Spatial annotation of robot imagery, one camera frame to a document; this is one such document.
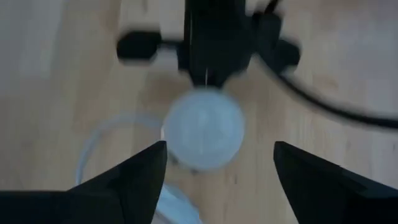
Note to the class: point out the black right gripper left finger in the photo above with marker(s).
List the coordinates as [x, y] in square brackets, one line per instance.
[109, 199]

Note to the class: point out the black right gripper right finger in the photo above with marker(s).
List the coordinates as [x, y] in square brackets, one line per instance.
[326, 196]

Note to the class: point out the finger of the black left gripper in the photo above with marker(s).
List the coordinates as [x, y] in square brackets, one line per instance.
[197, 62]
[222, 62]

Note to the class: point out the white light bulb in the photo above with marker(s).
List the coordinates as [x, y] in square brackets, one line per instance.
[203, 127]

